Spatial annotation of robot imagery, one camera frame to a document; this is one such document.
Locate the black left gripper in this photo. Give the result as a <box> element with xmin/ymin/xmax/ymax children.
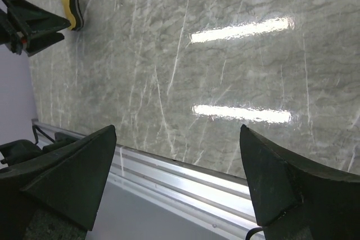
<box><xmin>1</xmin><ymin>0</ymin><xmax>70</xmax><ymax>57</ymax></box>

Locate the yellow and black eraser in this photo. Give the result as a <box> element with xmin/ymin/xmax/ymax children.
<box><xmin>61</xmin><ymin>0</ymin><xmax>84</xmax><ymax>31</ymax></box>

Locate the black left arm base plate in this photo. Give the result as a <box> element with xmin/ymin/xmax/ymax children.
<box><xmin>1</xmin><ymin>132</ymin><xmax>79</xmax><ymax>166</ymax></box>

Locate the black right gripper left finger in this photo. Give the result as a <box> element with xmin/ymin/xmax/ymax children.
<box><xmin>1</xmin><ymin>125</ymin><xmax>116</xmax><ymax>239</ymax></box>

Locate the aluminium rail frame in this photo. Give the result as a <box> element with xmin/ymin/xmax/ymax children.
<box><xmin>31</xmin><ymin>118</ymin><xmax>267</xmax><ymax>240</ymax></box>

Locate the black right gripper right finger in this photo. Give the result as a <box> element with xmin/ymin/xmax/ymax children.
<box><xmin>240</xmin><ymin>125</ymin><xmax>359</xmax><ymax>239</ymax></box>

